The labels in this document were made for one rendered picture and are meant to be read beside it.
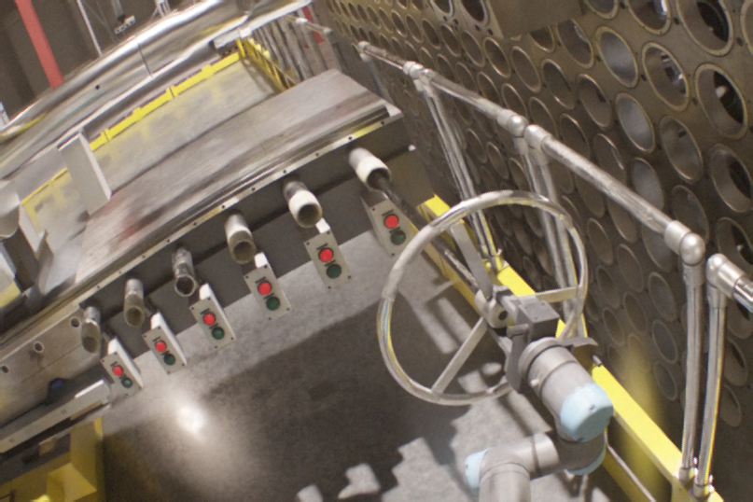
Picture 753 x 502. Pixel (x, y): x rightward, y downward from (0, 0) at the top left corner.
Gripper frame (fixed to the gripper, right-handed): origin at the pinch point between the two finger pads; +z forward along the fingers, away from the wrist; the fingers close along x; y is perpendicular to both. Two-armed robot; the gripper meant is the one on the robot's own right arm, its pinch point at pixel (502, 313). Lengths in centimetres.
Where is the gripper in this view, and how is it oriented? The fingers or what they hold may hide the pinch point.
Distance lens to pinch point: 112.8
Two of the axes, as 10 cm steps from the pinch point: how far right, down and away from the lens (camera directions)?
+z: -3.3, -4.4, 8.3
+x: -0.5, 8.9, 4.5
